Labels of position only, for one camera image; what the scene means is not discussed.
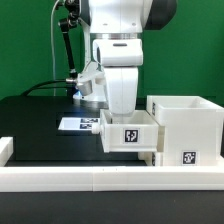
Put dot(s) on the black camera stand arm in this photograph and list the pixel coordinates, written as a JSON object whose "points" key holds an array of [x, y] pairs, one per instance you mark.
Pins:
{"points": [[72, 45]]}

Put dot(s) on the white L-shaped barrier fence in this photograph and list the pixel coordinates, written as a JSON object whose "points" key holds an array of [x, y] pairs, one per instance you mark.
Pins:
{"points": [[50, 179]]}

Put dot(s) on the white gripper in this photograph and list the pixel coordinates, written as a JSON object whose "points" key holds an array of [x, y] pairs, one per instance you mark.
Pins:
{"points": [[119, 59]]}

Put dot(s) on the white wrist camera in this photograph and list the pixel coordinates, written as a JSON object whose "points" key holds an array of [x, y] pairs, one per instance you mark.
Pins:
{"points": [[91, 80]]}

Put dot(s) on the fiducial marker sheet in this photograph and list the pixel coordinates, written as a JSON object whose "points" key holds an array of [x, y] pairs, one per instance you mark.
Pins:
{"points": [[77, 123]]}

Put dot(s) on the white drawer cabinet box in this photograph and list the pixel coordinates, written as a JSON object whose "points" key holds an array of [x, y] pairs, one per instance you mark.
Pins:
{"points": [[190, 130]]}

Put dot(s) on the white drawer with knob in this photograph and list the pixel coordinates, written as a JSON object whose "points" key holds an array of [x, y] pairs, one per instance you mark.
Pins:
{"points": [[151, 158]]}

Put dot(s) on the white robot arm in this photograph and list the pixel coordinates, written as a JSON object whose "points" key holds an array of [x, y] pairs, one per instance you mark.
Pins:
{"points": [[112, 29]]}

